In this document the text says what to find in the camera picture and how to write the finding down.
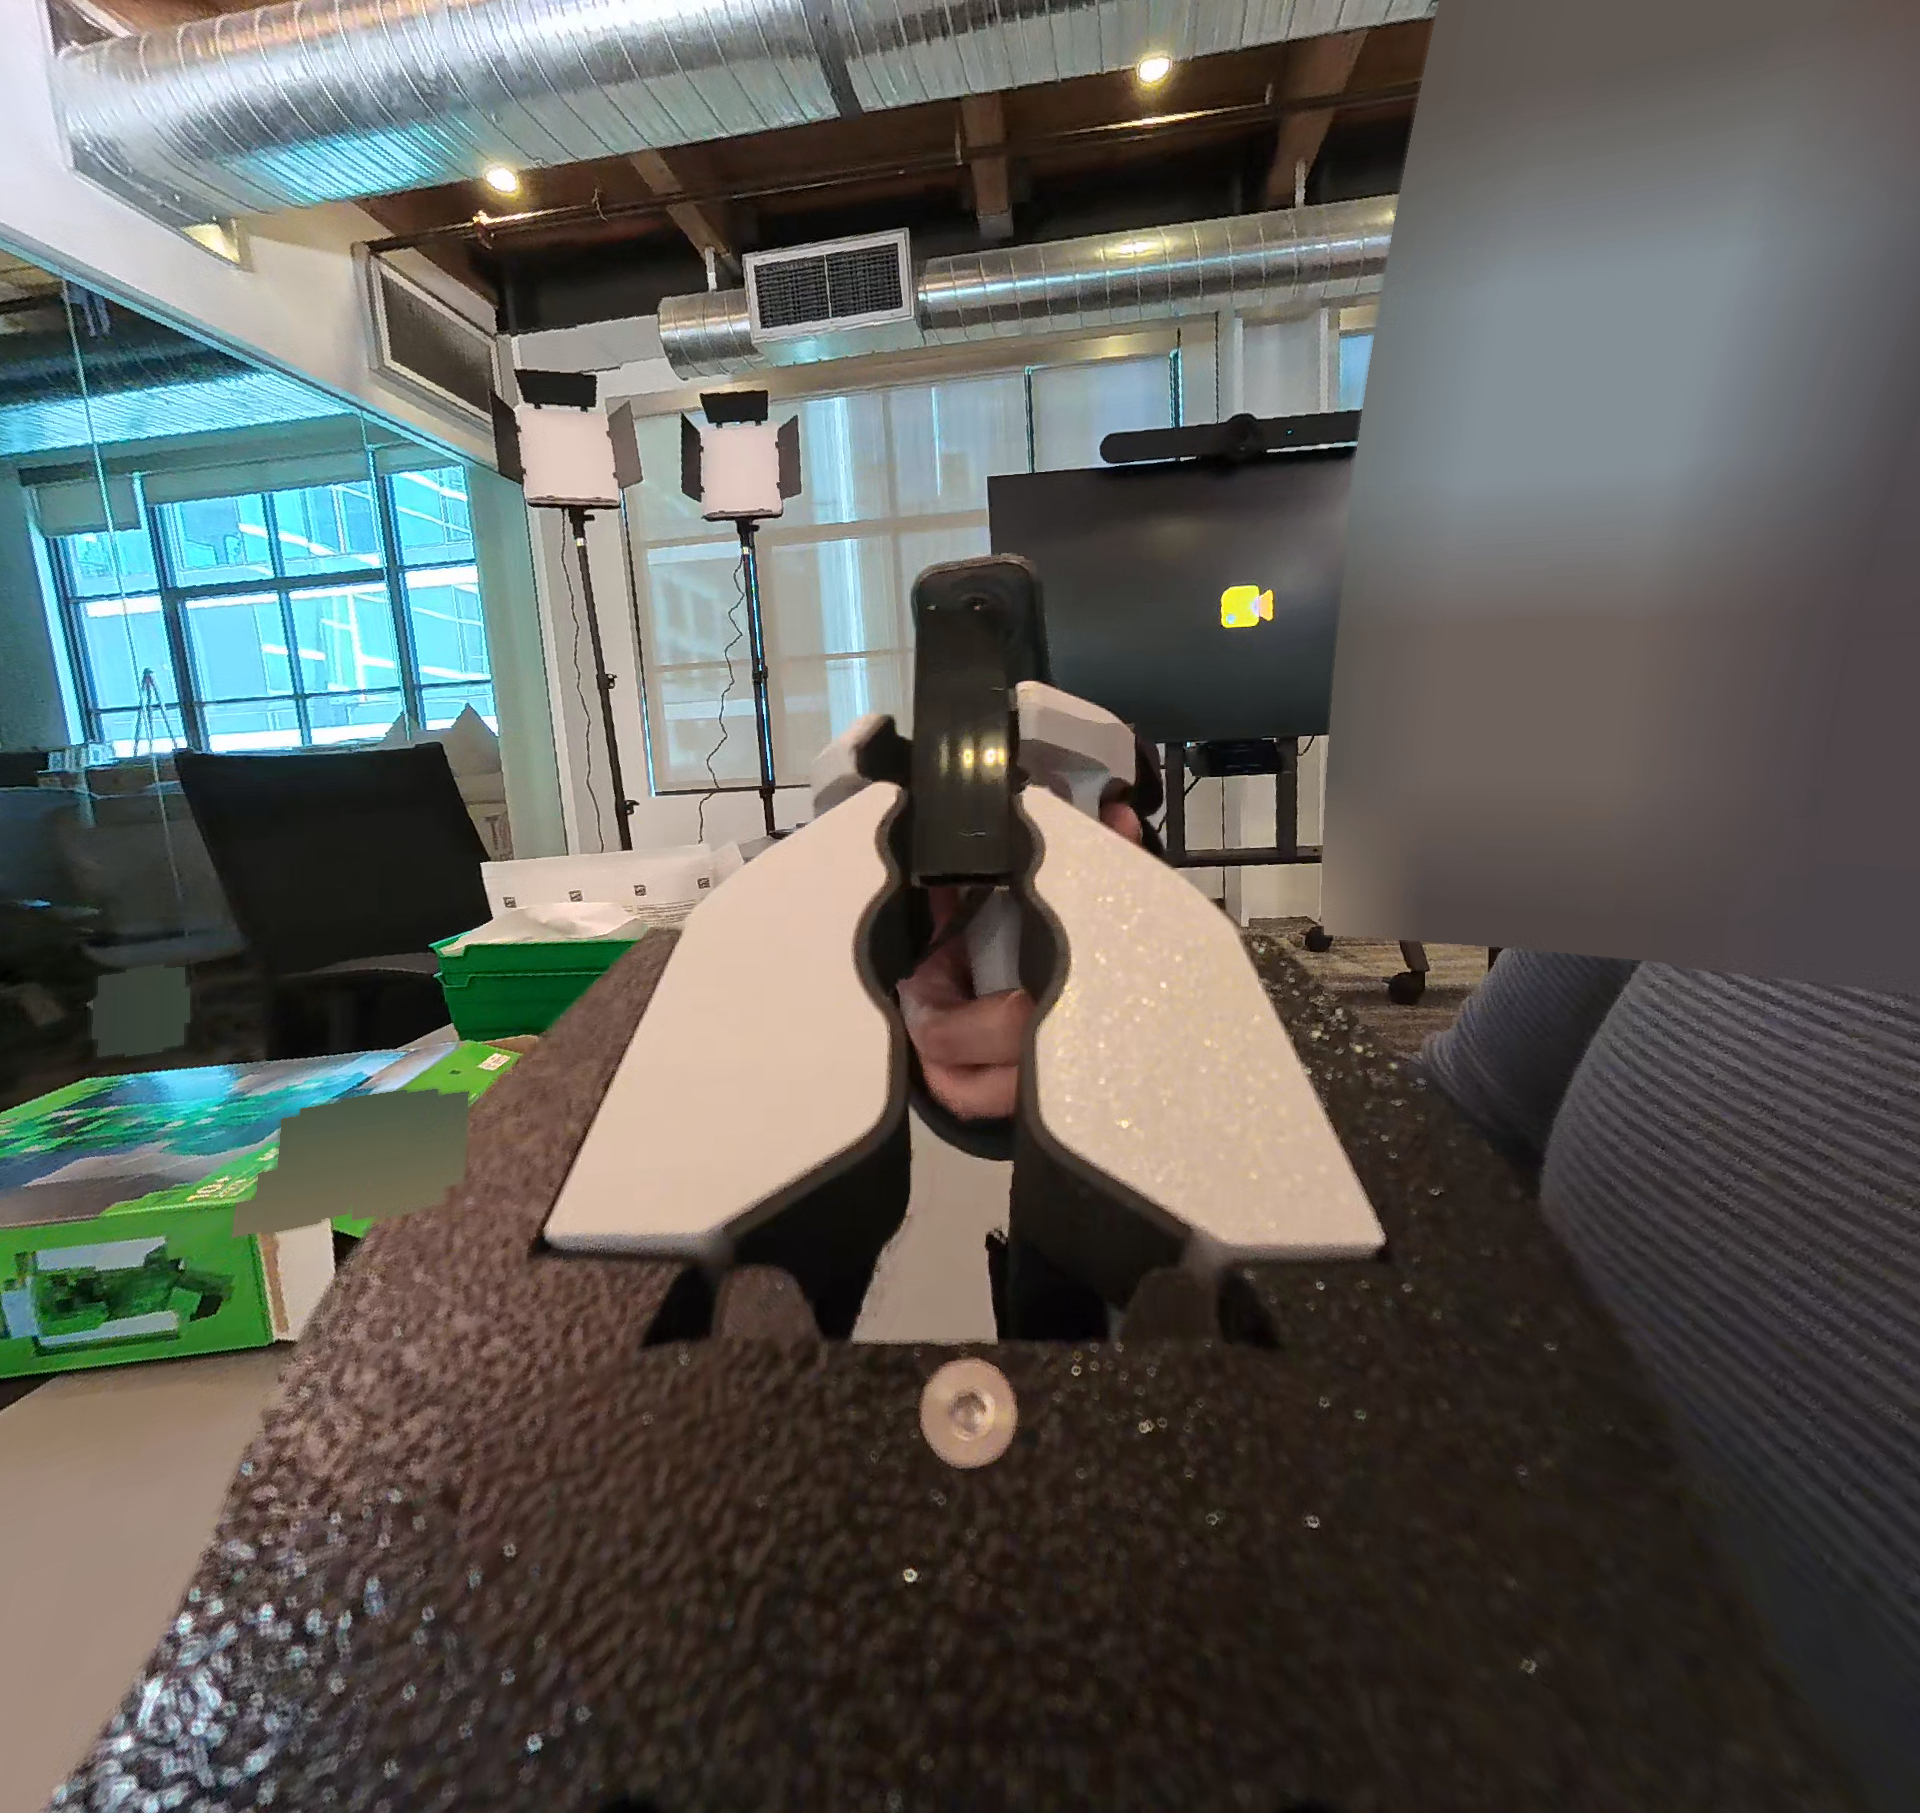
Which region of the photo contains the white cardboard box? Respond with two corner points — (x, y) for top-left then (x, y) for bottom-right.
(480, 838), (753, 934)

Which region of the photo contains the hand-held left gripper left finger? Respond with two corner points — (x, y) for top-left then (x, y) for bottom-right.
(540, 788), (914, 1342)

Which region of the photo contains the black wall grille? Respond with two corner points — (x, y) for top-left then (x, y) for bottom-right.
(369, 244), (503, 419)

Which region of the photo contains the green plastic tray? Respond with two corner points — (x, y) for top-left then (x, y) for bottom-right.
(433, 927), (649, 1051)

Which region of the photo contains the white air vent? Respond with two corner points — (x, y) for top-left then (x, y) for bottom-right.
(742, 229), (917, 344)

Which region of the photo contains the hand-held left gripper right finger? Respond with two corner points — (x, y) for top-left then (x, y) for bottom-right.
(1006, 788), (1387, 1346)

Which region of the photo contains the window with white blinds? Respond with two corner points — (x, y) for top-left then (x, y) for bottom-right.
(631, 356), (1179, 839)

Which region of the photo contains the large paned window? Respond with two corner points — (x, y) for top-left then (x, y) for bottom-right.
(46, 463), (498, 753)

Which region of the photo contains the black television cart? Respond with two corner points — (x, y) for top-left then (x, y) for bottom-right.
(1162, 735), (1443, 1004)

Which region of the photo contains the panel light on stand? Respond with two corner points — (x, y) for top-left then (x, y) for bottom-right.
(680, 390), (804, 844)
(491, 370), (649, 854)

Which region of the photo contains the small silver air duct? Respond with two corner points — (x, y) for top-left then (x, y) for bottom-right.
(656, 192), (1404, 367)

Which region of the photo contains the green brick set box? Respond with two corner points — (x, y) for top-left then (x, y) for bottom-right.
(0, 1039), (527, 1381)

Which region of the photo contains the person's right hand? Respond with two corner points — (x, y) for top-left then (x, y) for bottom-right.
(900, 885), (1040, 1127)

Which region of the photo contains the black television screen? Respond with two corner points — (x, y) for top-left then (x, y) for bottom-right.
(986, 456), (1359, 741)

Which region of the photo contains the large silver air duct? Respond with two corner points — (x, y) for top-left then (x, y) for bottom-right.
(52, 0), (1457, 217)

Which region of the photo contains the black office chair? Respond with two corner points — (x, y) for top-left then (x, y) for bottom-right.
(172, 739), (498, 1057)

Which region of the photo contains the black video bar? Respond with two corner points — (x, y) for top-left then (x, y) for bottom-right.
(1099, 410), (1364, 465)

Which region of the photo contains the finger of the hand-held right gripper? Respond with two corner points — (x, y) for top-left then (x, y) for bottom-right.
(811, 713), (914, 831)
(1017, 678), (1145, 831)

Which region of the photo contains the person's grey sweater torso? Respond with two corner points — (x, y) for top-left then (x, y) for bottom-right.
(1546, 960), (1920, 1778)

